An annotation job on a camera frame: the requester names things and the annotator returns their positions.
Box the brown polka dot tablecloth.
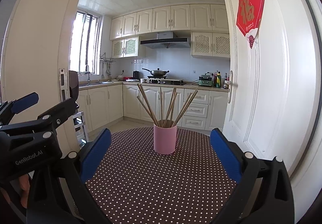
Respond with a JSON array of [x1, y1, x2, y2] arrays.
[[73, 127, 242, 224]]

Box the gas stove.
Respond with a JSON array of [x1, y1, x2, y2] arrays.
[[147, 75, 187, 85]]

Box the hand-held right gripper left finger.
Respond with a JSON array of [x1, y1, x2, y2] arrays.
[[26, 128, 112, 224]]

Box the door handle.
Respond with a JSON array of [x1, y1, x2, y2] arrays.
[[226, 70, 238, 104]]

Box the pink cup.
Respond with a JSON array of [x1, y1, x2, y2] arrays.
[[153, 123, 177, 155]]

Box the red paper door decoration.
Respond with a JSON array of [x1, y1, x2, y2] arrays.
[[236, 0, 266, 49]]

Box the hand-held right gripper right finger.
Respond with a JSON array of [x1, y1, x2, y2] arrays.
[[210, 128, 295, 224]]

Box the metal door strike plate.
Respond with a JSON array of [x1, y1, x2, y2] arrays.
[[59, 68, 65, 101]]

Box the wok with lid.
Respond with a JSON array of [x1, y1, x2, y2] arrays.
[[141, 68, 170, 77]]

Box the wall utensil rack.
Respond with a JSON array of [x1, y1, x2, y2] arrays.
[[99, 52, 117, 80]]

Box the row of upper cream cabinets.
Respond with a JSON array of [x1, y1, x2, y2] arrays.
[[109, 4, 229, 40]]

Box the wide lattice door cabinet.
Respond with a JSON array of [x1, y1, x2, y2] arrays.
[[191, 32, 230, 58]]

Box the person's left hand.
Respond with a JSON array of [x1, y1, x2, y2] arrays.
[[19, 173, 33, 208]]

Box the lower cream kitchen cabinets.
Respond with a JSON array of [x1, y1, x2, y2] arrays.
[[78, 83, 228, 131]]

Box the white door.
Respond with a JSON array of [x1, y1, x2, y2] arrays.
[[219, 0, 317, 214]]

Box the range hood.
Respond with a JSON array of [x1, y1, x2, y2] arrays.
[[140, 31, 192, 49]]

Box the black appliance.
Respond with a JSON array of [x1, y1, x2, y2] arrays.
[[68, 70, 79, 100]]

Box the small lattice door cabinet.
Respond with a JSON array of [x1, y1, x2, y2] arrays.
[[111, 36, 139, 58]]

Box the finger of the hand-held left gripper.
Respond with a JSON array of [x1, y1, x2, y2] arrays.
[[0, 98, 77, 139], [0, 92, 39, 126]]

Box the window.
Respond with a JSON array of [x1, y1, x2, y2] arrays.
[[70, 10, 101, 75]]

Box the green kitchen appliance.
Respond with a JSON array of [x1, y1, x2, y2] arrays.
[[198, 74, 214, 87]]

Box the bunch of wooden chopsticks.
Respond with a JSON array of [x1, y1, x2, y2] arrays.
[[136, 84, 198, 128]]

